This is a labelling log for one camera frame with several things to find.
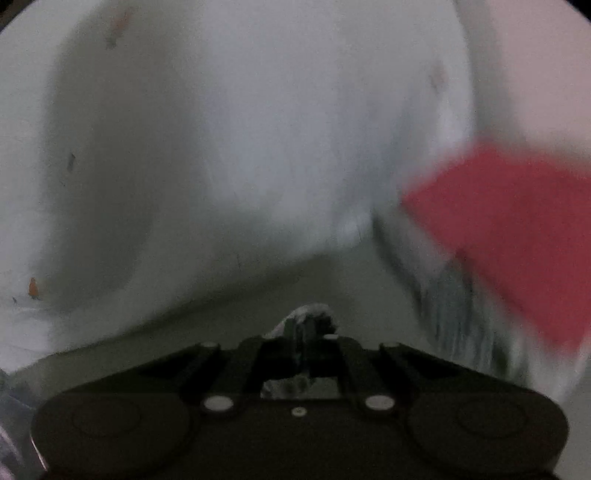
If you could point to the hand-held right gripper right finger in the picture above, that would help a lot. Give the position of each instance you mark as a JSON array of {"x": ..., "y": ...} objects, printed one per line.
[{"x": 352, "y": 364}]

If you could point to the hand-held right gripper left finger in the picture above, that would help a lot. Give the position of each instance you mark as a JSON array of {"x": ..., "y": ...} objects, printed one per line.
[{"x": 251, "y": 364}]

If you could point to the grey knit cloth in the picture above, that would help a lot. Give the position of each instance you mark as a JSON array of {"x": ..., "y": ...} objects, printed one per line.
[{"x": 455, "y": 304}]

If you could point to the white carrot print garment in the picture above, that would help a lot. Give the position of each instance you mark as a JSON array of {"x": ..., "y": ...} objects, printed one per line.
[{"x": 231, "y": 138}]

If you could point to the red cloth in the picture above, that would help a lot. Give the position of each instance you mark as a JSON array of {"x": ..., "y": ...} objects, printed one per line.
[{"x": 512, "y": 230}]

